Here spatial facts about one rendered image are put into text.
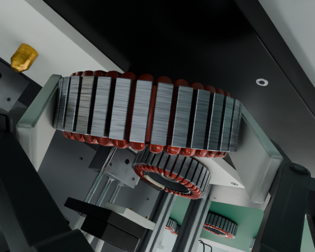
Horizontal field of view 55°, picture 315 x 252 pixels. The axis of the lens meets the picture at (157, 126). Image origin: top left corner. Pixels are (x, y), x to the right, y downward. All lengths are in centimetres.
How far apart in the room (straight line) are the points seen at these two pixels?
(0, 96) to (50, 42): 17
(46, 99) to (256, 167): 11
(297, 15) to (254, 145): 10
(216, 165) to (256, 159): 24
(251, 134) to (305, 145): 15
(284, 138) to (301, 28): 12
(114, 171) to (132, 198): 20
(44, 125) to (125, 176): 39
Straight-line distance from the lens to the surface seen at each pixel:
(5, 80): 46
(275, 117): 28
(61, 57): 33
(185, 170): 39
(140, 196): 73
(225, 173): 42
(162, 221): 70
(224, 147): 16
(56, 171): 62
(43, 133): 16
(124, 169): 54
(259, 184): 17
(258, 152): 17
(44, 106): 16
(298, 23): 23
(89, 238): 52
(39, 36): 32
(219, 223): 83
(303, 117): 28
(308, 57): 25
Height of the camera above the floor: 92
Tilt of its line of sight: 22 degrees down
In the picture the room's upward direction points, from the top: 155 degrees counter-clockwise
